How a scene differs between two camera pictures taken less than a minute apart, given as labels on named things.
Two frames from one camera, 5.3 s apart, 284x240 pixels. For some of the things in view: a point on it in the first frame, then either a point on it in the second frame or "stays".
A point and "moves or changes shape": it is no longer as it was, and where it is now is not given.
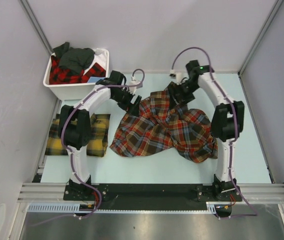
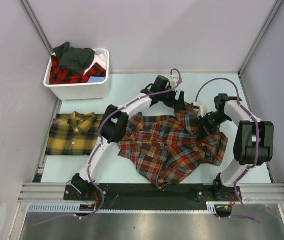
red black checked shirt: (57, 75) stays
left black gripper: (132, 109) to (177, 105)
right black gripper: (176, 89) to (203, 132)
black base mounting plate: (147, 194) stays
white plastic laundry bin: (70, 91) stays
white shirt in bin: (100, 57) stays
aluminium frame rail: (257, 193) stays
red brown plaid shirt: (157, 125) moves or changes shape
